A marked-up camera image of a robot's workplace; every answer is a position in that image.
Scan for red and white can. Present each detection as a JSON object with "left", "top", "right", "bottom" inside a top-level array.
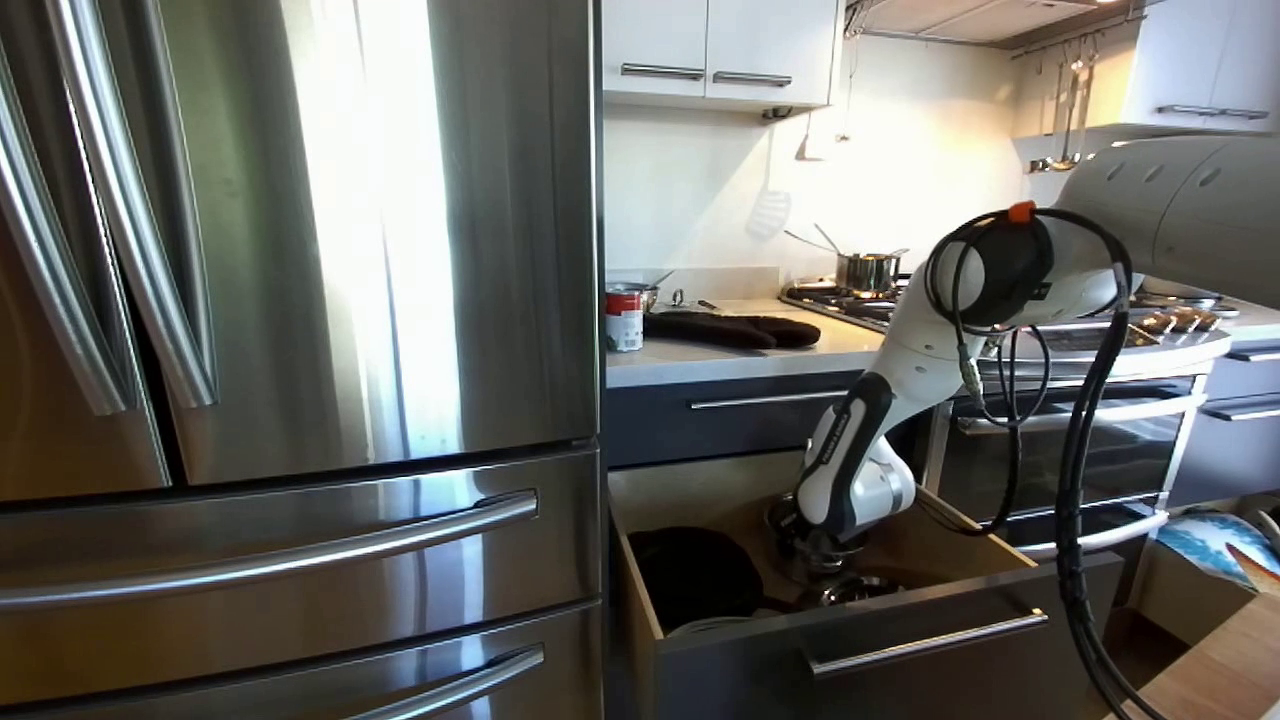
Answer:
[{"left": 605, "top": 293, "right": 645, "bottom": 351}]

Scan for closed grey upper drawer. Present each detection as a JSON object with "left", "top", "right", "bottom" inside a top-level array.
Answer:
[{"left": 605, "top": 371, "right": 853, "bottom": 469}]

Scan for black pan in drawer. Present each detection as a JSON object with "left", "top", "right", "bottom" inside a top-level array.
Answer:
[{"left": 634, "top": 529, "right": 765, "bottom": 633}]

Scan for silver pot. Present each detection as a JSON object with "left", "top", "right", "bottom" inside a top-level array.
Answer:
[{"left": 792, "top": 557, "right": 896, "bottom": 609}]

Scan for blue cloth on floor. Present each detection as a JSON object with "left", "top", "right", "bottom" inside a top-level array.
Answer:
[{"left": 1157, "top": 514, "right": 1280, "bottom": 583}]

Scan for saucepan on back burner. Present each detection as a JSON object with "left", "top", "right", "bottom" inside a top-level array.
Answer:
[{"left": 821, "top": 230, "right": 905, "bottom": 297}]

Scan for hanging metal utensils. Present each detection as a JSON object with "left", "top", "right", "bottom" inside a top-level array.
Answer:
[{"left": 1030, "top": 50, "right": 1098, "bottom": 173}]

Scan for open grey drawer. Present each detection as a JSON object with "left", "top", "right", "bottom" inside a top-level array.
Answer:
[{"left": 608, "top": 451, "right": 1100, "bottom": 720}]

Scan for stainless steel refrigerator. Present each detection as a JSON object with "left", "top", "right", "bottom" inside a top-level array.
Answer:
[{"left": 0, "top": 0, "right": 608, "bottom": 720}]

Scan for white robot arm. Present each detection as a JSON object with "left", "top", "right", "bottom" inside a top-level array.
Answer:
[{"left": 776, "top": 137, "right": 1280, "bottom": 564}]

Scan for stainless steel gas stove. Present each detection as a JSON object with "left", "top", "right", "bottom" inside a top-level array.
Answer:
[{"left": 887, "top": 293, "right": 1230, "bottom": 557}]

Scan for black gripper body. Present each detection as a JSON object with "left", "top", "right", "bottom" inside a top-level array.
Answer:
[{"left": 772, "top": 503, "right": 847, "bottom": 573}]

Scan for right white upper cabinet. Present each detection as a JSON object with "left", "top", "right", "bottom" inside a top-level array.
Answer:
[{"left": 1114, "top": 0, "right": 1280, "bottom": 131}]

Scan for right grey drawers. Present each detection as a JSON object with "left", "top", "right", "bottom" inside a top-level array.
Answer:
[{"left": 1174, "top": 346, "right": 1280, "bottom": 507}]

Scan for white upper wall cabinets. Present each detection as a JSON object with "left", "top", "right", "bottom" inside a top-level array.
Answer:
[{"left": 605, "top": 0, "right": 845, "bottom": 110}]

